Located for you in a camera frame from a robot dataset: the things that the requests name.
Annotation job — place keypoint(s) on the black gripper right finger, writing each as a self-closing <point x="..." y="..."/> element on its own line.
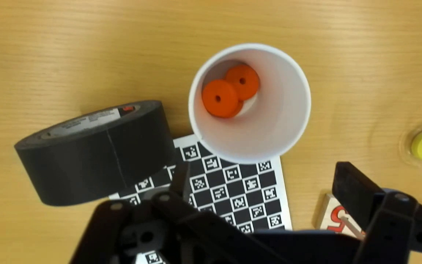
<point x="350" y="187"/>

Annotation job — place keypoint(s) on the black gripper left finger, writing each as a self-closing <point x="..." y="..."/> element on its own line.
<point x="181" y="179"/>

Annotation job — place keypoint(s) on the white paper cup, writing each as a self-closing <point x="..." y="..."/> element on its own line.
<point x="274" y="126"/>

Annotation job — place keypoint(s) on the checkered calibration board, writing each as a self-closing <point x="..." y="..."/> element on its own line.
<point x="240" y="190"/>

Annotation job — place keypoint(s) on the black tape roll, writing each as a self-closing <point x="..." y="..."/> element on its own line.
<point x="88" y="161"/>

